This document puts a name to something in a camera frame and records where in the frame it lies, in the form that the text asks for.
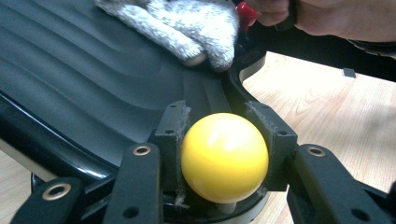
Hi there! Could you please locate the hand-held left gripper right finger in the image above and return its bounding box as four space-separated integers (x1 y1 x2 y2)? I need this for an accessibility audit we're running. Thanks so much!
245 101 299 192

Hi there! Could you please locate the yellow ball knob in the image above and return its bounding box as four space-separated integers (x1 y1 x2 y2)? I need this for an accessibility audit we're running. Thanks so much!
180 112 270 216

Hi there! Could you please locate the grey tape piece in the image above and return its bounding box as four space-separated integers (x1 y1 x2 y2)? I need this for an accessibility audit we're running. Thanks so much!
341 67 357 79

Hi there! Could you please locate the red ball knob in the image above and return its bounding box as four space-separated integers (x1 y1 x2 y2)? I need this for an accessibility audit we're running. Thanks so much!
235 1 259 33

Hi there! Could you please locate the grey fluffy cloth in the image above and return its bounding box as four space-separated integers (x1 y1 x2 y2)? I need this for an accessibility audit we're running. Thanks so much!
93 0 241 73

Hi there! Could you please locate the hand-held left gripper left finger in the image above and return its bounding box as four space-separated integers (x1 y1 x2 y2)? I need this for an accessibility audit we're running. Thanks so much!
148 100 192 200

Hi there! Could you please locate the black wavy ridged tray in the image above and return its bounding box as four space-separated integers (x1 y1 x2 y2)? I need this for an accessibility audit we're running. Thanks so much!
0 0 269 224

